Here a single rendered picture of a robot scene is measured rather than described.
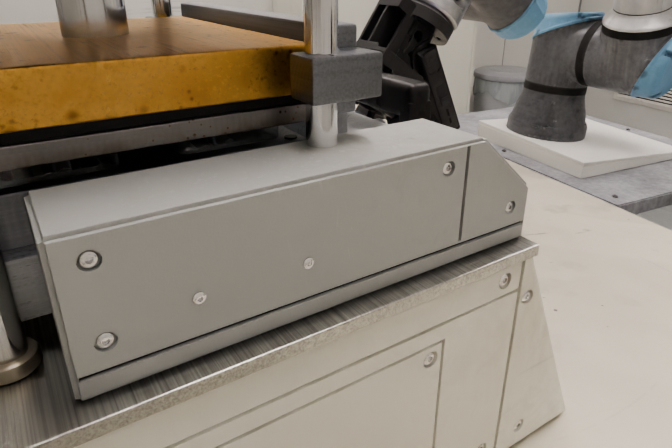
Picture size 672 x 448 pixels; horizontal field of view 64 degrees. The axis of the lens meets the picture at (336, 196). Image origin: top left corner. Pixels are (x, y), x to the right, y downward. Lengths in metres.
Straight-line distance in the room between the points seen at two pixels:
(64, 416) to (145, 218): 0.08
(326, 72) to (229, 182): 0.07
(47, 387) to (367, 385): 0.15
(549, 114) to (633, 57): 0.18
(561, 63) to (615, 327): 0.59
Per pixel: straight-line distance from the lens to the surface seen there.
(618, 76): 1.04
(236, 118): 0.27
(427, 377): 0.33
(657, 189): 1.01
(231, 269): 0.22
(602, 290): 0.67
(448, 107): 0.63
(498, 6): 0.69
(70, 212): 0.21
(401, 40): 0.58
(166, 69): 0.25
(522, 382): 0.41
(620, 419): 0.51
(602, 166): 1.03
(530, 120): 1.10
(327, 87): 0.25
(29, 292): 0.26
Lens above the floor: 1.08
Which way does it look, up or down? 23 degrees down
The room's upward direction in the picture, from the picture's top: straight up
